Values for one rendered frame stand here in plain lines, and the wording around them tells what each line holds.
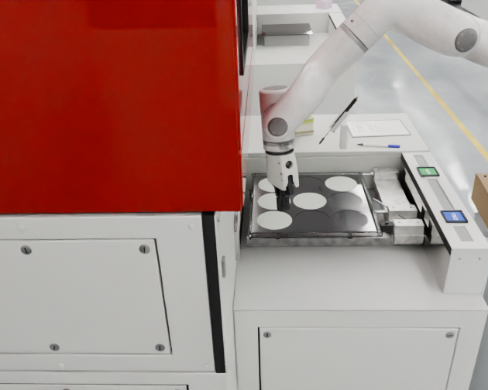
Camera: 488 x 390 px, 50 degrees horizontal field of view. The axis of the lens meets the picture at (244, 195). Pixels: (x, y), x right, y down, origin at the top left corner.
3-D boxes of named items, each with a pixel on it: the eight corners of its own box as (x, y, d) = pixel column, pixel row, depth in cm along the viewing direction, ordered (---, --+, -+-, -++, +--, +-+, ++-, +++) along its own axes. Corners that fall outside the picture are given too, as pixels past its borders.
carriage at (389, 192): (393, 244, 148) (394, 235, 146) (371, 183, 180) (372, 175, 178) (422, 244, 147) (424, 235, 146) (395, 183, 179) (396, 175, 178)
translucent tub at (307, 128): (293, 137, 187) (294, 119, 184) (288, 129, 193) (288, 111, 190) (314, 135, 188) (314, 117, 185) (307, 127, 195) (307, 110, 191)
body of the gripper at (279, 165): (301, 147, 134) (304, 188, 139) (282, 138, 143) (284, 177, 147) (276, 153, 132) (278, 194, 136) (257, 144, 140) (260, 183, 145)
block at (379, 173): (373, 179, 175) (374, 172, 174) (372, 175, 178) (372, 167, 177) (398, 179, 175) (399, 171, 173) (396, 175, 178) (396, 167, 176)
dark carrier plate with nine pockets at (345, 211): (252, 234, 147) (252, 232, 147) (254, 176, 177) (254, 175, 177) (376, 233, 145) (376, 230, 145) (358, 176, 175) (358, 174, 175)
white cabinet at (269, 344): (244, 503, 171) (232, 312, 131) (252, 303, 255) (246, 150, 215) (445, 507, 168) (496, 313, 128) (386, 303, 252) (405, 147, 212)
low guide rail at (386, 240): (246, 247, 155) (246, 238, 153) (246, 243, 156) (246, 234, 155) (420, 246, 152) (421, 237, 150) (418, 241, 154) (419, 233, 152)
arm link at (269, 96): (295, 142, 132) (293, 132, 140) (293, 90, 127) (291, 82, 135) (262, 145, 132) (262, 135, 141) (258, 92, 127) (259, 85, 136)
